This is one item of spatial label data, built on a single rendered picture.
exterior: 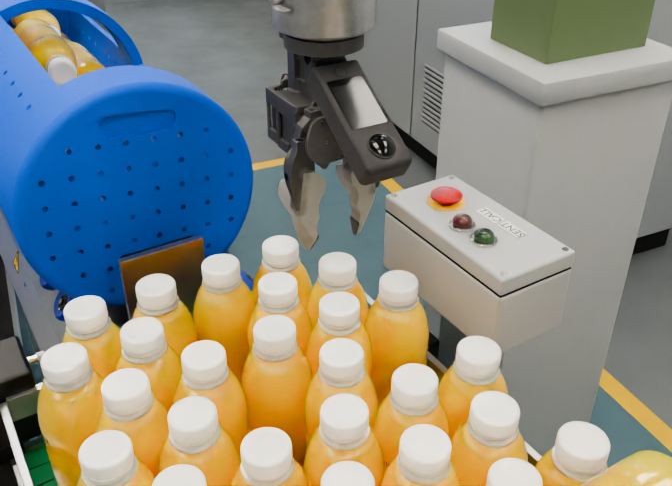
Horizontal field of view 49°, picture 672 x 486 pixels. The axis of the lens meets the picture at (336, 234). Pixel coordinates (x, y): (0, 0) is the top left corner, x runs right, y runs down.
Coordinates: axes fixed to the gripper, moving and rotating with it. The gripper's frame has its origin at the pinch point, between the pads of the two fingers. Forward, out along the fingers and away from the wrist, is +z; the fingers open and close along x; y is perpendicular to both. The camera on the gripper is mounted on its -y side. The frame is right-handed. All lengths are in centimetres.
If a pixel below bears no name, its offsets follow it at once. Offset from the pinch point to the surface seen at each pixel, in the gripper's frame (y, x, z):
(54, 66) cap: 56, 13, -3
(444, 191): 2.9, -16.2, 1.1
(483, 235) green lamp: -6.5, -13.8, 1.2
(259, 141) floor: 243, -106, 112
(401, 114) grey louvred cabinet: 202, -159, 95
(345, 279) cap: -1.7, -0.1, 4.5
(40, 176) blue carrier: 21.6, 23.2, -3.1
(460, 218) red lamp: -2.7, -13.9, 1.2
